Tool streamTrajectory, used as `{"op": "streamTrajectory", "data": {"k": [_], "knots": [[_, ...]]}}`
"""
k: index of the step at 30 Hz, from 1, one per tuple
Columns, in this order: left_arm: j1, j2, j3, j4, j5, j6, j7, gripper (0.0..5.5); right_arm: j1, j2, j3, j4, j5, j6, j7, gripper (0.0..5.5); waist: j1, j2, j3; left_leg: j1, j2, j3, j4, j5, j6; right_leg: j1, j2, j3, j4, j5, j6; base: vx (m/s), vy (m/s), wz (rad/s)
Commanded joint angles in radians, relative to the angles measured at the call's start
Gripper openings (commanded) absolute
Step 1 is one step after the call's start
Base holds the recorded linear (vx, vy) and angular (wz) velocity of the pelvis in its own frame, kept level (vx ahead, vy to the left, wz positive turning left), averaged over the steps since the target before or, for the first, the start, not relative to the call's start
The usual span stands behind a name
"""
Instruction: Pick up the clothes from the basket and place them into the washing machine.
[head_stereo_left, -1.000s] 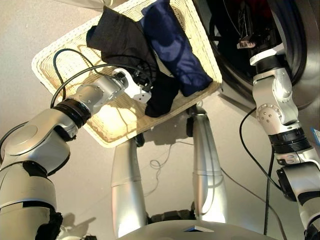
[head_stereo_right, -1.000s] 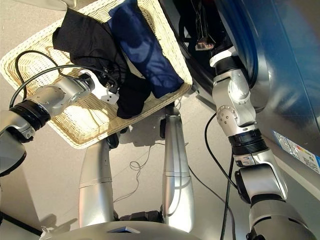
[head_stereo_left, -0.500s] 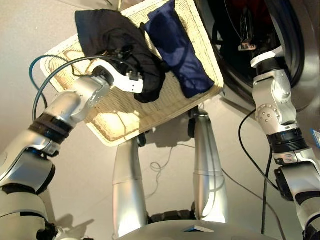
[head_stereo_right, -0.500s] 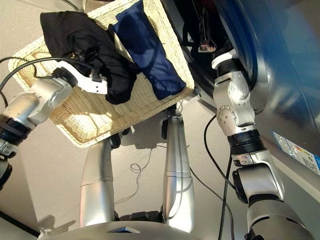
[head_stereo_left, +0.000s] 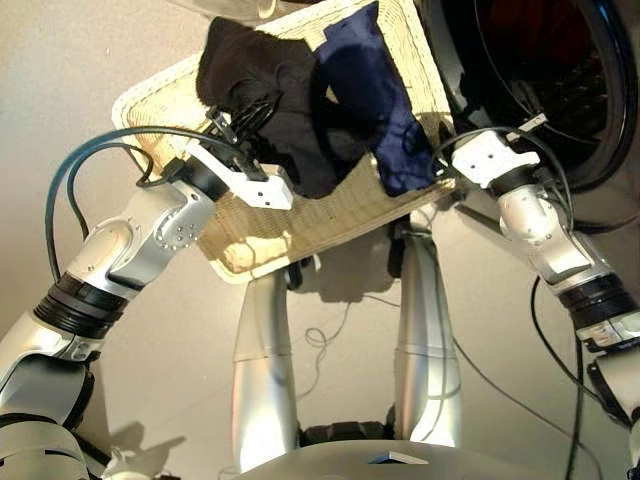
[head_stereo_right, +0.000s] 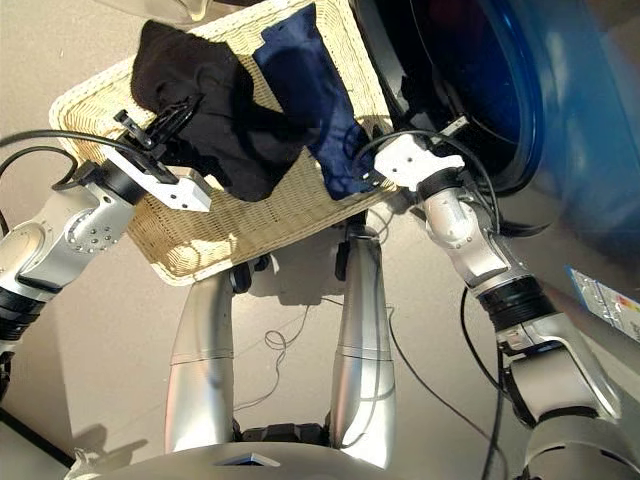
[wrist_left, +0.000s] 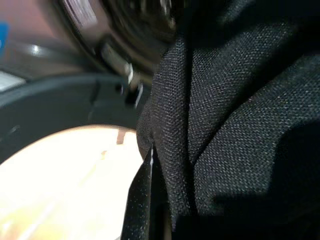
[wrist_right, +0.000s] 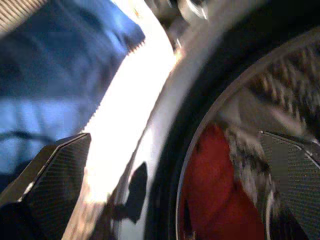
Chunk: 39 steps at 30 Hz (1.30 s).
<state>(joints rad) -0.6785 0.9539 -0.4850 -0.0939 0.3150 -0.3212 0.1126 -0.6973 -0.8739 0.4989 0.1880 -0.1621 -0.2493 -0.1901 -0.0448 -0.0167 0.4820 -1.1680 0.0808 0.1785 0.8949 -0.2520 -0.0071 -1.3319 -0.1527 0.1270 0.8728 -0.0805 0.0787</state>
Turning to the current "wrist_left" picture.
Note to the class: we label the black garment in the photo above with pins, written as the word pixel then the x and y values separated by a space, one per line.
pixel 237 100

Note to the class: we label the round washing machine door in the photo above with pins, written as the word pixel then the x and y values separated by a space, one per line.
pixel 50 105

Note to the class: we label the grey washing machine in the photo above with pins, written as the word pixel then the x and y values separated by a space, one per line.
pixel 82 25

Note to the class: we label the small blue machine sticker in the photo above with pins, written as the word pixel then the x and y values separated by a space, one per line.
pixel 3 37

